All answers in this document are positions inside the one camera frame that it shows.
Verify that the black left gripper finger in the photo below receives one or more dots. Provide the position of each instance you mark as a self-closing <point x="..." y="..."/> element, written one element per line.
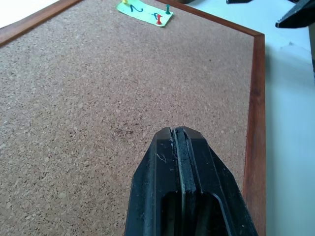
<point x="211" y="186"/>
<point x="152" y="186"/>
<point x="297" y="16"/>

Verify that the green push pin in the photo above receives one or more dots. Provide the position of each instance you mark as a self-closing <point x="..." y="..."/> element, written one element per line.
<point x="168" y="9"/>

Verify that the red push pin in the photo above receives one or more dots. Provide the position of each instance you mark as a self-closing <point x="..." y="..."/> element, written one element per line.
<point x="159" y="20"/>

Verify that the green paper note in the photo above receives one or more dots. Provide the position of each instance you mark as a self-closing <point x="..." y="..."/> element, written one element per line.
<point x="144" y="11"/>

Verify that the cork board with wooden frame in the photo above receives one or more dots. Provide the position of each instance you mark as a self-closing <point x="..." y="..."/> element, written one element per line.
<point x="110" y="103"/>

